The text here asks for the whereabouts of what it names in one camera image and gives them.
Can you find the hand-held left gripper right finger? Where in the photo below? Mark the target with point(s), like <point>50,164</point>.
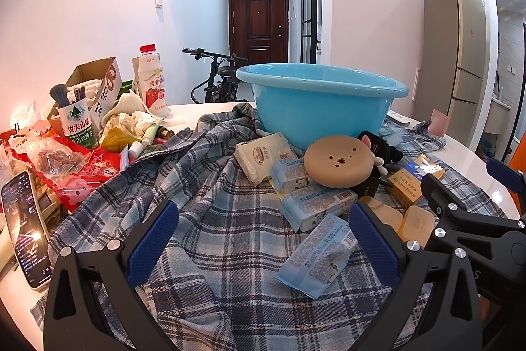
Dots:
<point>374,248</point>

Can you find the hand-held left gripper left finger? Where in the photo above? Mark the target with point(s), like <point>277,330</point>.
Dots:
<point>152,240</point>

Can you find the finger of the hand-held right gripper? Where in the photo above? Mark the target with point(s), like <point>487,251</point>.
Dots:
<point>456,199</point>
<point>507,176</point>

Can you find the blue tissue pack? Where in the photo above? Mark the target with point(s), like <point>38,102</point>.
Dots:
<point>289,172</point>
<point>316,256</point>
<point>316,207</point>

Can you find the round brown case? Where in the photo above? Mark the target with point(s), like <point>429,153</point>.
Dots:
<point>337,166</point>

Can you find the blue plastic basin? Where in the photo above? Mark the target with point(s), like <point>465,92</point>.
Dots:
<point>320,112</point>

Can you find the orange chair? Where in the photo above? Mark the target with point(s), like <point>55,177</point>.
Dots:
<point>518,160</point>

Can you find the yellow and blue box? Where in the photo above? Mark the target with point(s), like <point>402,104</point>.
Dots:
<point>411,182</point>

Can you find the pink cup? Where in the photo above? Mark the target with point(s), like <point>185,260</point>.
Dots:
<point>439,122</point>

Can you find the blue plaid cloth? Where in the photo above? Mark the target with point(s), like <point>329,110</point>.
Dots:
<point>230,219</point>

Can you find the red snack bag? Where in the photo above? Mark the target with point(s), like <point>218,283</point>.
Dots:
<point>96,170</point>

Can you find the black plush toy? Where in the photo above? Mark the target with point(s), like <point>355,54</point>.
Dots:
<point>380,147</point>

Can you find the flat white box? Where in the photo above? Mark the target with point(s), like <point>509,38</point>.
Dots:
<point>399,117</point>

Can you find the yellow plastic bag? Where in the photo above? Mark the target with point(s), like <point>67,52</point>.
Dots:
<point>117,139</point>

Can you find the green tube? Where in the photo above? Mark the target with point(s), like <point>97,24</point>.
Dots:
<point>151,131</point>

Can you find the yellow-green tissue pack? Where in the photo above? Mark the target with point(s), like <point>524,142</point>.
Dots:
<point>276,189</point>

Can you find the crumpled white tissues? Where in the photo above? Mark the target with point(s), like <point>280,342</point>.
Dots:
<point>131,116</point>

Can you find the clear bag of brown snacks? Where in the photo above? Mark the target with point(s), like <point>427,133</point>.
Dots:
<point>53,160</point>

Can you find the smartphone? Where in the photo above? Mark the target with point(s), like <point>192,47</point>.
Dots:
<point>24,227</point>

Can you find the cut bottle with green label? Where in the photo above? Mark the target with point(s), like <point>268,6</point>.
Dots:
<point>78,125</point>

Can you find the beige refrigerator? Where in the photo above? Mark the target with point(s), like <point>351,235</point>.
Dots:
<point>456,46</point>

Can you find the white tissue pack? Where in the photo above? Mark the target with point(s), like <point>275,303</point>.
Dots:
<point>263,155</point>

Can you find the white and red milk bottle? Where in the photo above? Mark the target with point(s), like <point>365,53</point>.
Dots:
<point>154,88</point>

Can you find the cardboard box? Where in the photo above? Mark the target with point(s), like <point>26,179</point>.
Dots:
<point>102,83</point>

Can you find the makeup brush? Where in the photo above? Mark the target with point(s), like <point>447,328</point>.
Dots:
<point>59,94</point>

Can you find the black bicycle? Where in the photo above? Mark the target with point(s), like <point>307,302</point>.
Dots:
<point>222,79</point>

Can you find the dark red door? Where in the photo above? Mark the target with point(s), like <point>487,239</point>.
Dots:
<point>259,22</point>

